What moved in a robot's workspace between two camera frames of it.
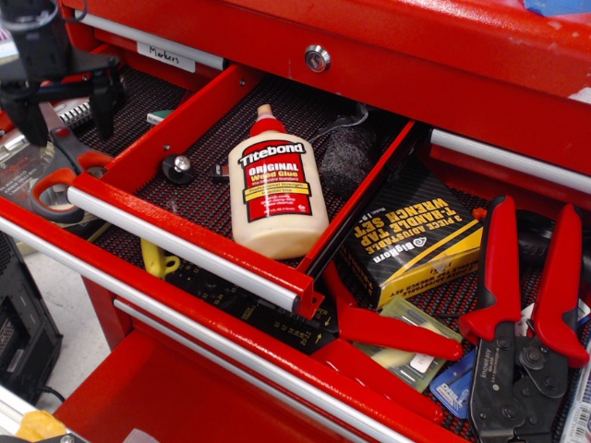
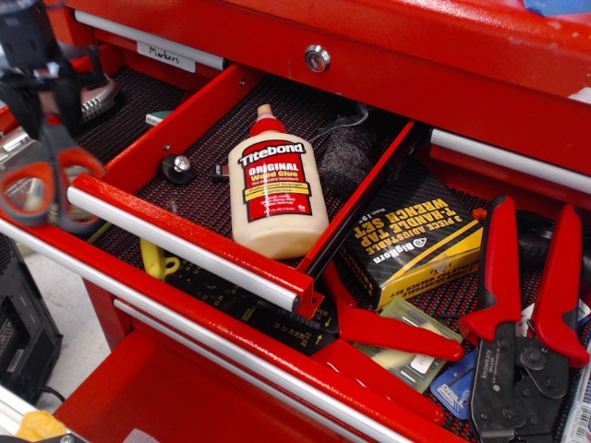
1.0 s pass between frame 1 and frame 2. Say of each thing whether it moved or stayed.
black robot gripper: moved
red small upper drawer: stayed
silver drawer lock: stayed
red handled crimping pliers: stayed
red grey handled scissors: moved
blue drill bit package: stayed
